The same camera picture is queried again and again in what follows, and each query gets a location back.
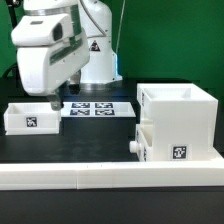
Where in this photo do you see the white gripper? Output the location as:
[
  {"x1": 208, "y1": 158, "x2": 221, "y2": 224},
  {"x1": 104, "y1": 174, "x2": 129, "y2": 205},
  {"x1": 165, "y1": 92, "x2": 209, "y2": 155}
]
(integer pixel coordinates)
[{"x1": 15, "y1": 29, "x2": 90, "y2": 111}]

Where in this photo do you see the white drawer box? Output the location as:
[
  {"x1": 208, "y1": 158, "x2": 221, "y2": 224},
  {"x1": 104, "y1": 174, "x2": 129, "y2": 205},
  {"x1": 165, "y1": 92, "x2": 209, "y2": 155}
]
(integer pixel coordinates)
[
  {"x1": 129, "y1": 124, "x2": 153, "y2": 162},
  {"x1": 4, "y1": 103, "x2": 61, "y2": 135}
]

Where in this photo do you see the white front drawer box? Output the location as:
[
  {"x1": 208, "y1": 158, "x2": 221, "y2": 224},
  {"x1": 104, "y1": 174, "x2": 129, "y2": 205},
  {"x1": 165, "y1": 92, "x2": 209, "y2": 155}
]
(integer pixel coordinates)
[{"x1": 129, "y1": 124, "x2": 153, "y2": 162}]

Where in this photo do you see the white drawer cabinet frame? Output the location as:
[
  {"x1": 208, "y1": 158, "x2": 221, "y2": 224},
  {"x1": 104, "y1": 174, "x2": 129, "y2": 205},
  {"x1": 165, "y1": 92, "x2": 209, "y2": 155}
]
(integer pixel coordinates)
[{"x1": 137, "y1": 84, "x2": 221, "y2": 161}]

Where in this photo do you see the white marker tag plate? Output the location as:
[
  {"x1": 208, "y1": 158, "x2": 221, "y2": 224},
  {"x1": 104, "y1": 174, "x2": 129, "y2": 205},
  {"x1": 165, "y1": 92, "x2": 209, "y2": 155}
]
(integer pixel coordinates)
[{"x1": 61, "y1": 102, "x2": 135, "y2": 117}]

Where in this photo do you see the white L-shaped fence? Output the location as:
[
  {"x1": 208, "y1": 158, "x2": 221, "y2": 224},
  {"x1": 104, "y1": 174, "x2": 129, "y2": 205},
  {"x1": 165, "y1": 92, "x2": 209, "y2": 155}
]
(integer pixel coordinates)
[{"x1": 0, "y1": 160, "x2": 224, "y2": 190}]

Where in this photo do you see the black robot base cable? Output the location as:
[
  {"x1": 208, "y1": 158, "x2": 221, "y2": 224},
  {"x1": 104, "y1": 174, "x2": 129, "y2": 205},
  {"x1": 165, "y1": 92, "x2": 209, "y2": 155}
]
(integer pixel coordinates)
[{"x1": 2, "y1": 64, "x2": 21, "y2": 79}]

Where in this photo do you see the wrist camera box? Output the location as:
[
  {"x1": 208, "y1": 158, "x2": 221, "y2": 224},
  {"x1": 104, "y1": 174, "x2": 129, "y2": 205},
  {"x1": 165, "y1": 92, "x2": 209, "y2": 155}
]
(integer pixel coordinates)
[{"x1": 11, "y1": 13, "x2": 74, "y2": 47}]

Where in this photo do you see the black camera stand pole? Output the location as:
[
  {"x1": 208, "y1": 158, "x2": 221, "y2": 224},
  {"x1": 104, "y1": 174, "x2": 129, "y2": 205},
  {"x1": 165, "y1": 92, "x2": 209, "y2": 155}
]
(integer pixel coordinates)
[{"x1": 4, "y1": 0, "x2": 23, "y2": 28}]

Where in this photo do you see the white hanging cable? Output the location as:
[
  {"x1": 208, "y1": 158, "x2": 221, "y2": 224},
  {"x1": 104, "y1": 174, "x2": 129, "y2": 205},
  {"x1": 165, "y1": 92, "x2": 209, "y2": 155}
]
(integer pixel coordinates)
[{"x1": 114, "y1": 0, "x2": 127, "y2": 54}]

